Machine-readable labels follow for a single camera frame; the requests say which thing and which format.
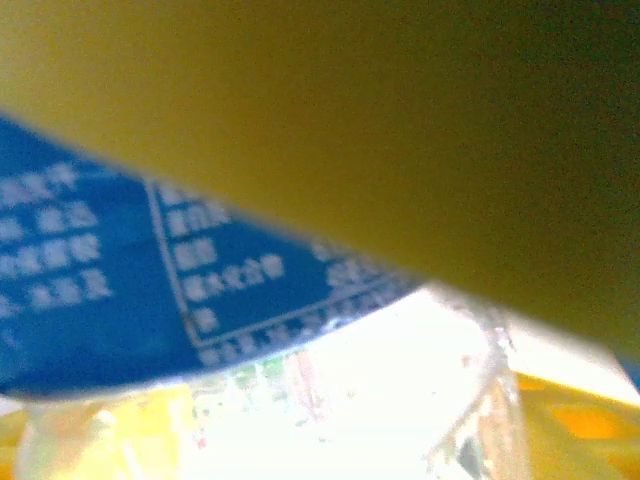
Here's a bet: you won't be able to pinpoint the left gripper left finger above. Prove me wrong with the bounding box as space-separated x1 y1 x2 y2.
19 387 196 480

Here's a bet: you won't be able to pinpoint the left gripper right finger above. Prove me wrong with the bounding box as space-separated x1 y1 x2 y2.
514 372 640 480

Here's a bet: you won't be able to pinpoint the water bottle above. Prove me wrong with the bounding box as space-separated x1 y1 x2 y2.
0 114 531 480

